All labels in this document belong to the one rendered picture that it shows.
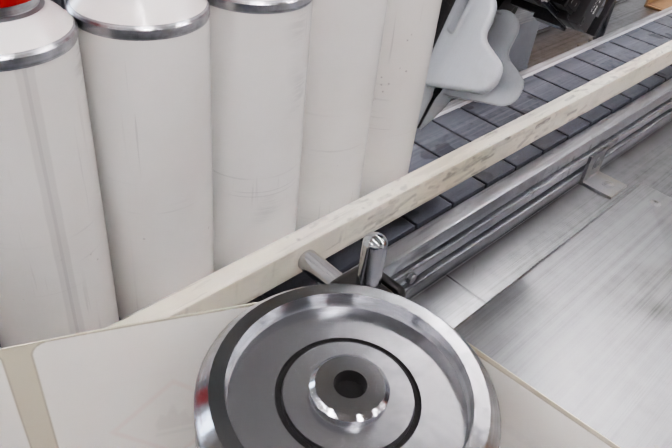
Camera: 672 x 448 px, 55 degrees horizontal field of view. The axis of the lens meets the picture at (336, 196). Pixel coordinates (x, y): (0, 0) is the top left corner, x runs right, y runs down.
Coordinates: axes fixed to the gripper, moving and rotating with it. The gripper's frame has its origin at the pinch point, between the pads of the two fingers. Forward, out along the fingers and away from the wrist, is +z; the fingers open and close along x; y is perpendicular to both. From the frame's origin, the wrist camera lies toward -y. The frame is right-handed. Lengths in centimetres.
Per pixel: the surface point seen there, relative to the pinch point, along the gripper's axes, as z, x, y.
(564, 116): -4.1, 13.1, 4.5
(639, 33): -17.4, 41.1, -2.8
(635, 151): -4.8, 29.3, 6.5
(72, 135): 5.6, -24.1, 2.7
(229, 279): 10.7, -14.7, 4.3
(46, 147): 6.1, -25.0, 2.9
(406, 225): 6.9, -1.0, 4.2
